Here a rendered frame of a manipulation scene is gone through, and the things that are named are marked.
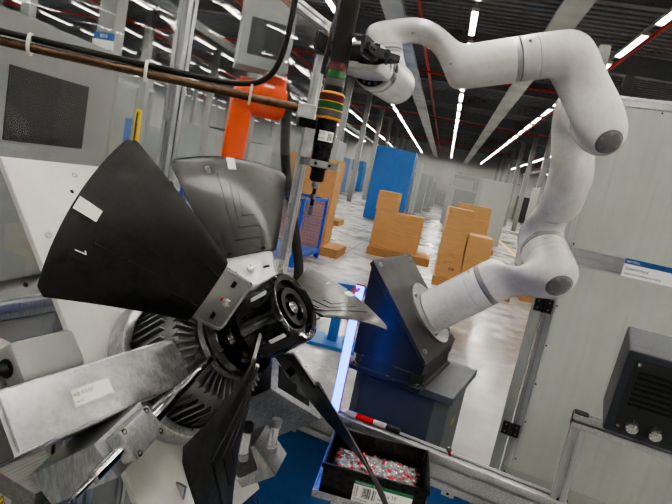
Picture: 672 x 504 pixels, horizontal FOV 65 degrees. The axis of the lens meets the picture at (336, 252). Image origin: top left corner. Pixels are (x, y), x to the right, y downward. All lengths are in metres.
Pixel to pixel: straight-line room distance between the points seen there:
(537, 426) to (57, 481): 2.32
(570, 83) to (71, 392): 1.03
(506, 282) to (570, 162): 0.35
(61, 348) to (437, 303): 1.01
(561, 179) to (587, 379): 1.54
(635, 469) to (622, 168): 1.33
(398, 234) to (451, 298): 8.68
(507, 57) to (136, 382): 0.89
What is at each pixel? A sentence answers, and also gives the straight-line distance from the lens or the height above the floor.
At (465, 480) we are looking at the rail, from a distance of 1.33.
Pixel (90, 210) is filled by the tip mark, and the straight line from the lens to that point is 0.71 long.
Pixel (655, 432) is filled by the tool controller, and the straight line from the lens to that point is 1.22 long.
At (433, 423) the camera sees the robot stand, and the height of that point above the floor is 0.84.
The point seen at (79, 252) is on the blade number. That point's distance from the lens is 0.71.
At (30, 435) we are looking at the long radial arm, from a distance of 0.70.
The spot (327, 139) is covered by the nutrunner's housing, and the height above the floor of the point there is 1.49.
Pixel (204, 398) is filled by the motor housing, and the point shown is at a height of 1.05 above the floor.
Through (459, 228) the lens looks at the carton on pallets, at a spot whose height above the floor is 0.93.
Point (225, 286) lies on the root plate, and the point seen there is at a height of 1.24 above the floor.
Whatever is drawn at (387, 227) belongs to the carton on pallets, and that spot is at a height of 0.56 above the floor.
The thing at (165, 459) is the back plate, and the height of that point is 0.94.
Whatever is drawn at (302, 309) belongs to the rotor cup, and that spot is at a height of 1.22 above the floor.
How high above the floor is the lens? 1.45
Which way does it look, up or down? 9 degrees down
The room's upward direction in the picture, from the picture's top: 11 degrees clockwise
